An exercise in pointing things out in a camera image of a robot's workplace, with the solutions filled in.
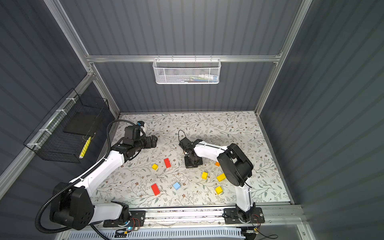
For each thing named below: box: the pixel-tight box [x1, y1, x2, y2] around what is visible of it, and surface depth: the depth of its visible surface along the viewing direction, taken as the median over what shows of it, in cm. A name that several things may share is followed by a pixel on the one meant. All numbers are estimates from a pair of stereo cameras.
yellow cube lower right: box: [214, 186, 223, 195], surface depth 82 cm
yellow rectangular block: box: [216, 173, 227, 182], surface depth 88 cm
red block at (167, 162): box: [163, 158, 172, 168], surface depth 95 cm
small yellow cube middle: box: [201, 171, 208, 180], surface depth 88 cm
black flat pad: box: [63, 112, 101, 136], surface depth 78 cm
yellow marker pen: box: [78, 136, 92, 159], surface depth 70 cm
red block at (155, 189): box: [151, 183, 161, 196], surface depth 84 cm
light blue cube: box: [172, 182, 181, 191], surface depth 84 cm
